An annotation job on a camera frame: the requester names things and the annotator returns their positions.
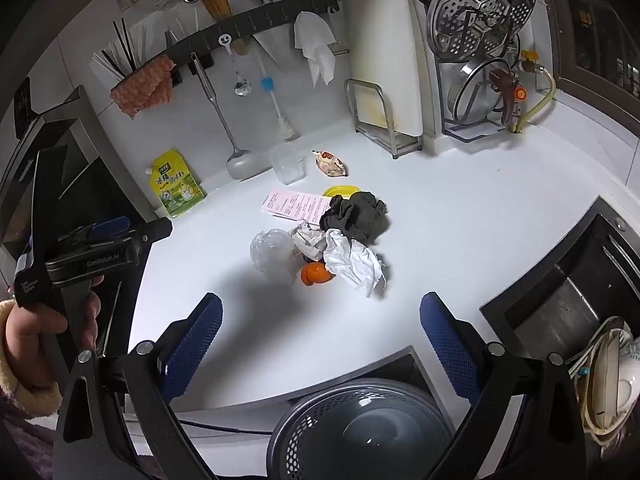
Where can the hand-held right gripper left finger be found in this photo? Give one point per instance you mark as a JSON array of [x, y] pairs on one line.
[[195, 340]]

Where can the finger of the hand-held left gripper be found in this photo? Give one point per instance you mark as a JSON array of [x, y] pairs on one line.
[[110, 225], [150, 232]]

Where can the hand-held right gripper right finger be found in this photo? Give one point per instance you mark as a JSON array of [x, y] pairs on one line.
[[450, 345]]

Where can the clear plastic bag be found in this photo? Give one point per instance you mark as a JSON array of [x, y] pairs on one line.
[[272, 255]]

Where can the white paper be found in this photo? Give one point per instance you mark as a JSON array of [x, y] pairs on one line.
[[355, 265]]

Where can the orange peel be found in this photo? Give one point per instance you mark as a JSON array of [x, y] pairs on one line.
[[315, 274]]

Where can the grey perforated trash bin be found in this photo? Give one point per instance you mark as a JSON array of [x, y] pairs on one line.
[[300, 430]]

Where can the pink printed receipt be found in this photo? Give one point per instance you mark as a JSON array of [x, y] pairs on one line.
[[295, 205]]

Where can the grey paper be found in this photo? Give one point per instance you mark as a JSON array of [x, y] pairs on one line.
[[307, 240]]

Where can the clear plastic cup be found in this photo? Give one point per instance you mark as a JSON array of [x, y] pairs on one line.
[[287, 165]]

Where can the dark cloth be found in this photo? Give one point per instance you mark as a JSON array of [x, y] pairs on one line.
[[360, 215]]

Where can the yellow plastic lid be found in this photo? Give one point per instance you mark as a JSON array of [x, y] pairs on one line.
[[340, 191]]

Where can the patterned snack wrapper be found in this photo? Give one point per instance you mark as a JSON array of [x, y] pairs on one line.
[[330, 164]]

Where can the person's left forearm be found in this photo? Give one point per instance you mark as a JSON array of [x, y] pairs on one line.
[[20, 440]]

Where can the person's left hand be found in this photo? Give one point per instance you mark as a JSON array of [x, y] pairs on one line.
[[35, 340]]

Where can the black glass cooktop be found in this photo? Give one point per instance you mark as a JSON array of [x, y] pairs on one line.
[[100, 185]]

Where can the yellow-green seasoning pouch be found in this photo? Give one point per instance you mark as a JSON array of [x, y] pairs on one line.
[[177, 190]]

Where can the steel ladle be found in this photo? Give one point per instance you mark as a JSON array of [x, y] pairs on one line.
[[240, 165]]

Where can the dark steel sink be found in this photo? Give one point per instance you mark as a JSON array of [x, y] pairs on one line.
[[560, 305]]

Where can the orange dish cloth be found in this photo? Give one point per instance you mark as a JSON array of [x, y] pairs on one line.
[[142, 85]]

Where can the stack of dishes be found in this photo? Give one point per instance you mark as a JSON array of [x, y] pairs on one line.
[[605, 390]]

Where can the bundle of chopsticks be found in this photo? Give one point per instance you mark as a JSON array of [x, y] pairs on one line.
[[117, 55]]

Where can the white bottle brush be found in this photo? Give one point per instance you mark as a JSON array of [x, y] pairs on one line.
[[287, 130]]

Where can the small steel spoon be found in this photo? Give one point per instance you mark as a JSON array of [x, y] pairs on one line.
[[242, 87]]

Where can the steel cutting board rack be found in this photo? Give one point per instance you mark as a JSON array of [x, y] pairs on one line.
[[395, 142]]

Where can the steel lid rack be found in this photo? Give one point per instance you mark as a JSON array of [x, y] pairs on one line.
[[470, 132]]

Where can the bamboo pot brush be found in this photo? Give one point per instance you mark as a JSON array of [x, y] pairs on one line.
[[216, 4]]

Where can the steel pot lid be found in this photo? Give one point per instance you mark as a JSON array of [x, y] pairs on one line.
[[475, 95]]

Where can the white paper towel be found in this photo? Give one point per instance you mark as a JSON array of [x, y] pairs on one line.
[[315, 40]]

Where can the yellow gas valve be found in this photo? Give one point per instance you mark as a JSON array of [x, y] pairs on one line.
[[530, 60]]

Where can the white cutting board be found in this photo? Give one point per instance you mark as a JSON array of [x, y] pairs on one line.
[[385, 35]]

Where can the steel steamer plate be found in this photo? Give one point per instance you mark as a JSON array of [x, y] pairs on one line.
[[480, 0]]

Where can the black wall rail rack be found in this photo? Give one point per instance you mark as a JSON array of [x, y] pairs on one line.
[[260, 15]]

